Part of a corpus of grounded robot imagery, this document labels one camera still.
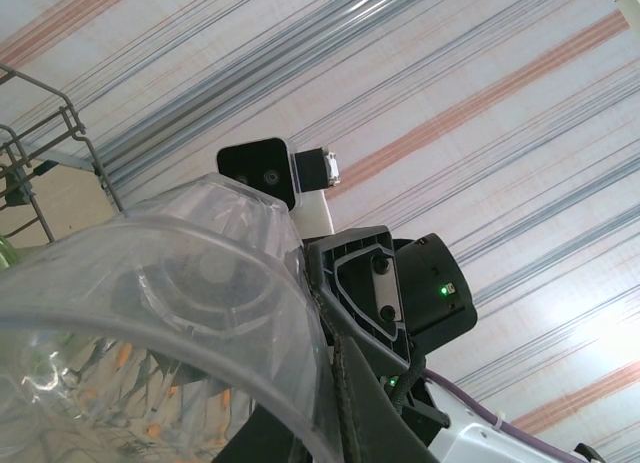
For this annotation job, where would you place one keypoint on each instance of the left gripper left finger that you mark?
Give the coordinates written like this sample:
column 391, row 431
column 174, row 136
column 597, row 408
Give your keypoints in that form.
column 270, row 443

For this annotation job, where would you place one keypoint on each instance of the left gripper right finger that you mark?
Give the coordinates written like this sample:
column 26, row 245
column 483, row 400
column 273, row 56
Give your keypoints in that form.
column 375, row 423

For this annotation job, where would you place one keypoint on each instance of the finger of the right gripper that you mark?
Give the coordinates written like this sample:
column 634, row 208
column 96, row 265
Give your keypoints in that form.
column 350, row 283

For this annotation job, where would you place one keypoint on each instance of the large clear plastic cup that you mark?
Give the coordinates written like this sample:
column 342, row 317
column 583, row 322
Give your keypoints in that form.
column 75, row 283

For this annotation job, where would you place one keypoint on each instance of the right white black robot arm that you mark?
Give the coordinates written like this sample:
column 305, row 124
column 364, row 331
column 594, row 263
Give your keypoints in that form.
column 480, row 433

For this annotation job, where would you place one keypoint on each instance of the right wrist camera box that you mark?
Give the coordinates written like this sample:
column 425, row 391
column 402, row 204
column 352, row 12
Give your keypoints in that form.
column 255, row 175

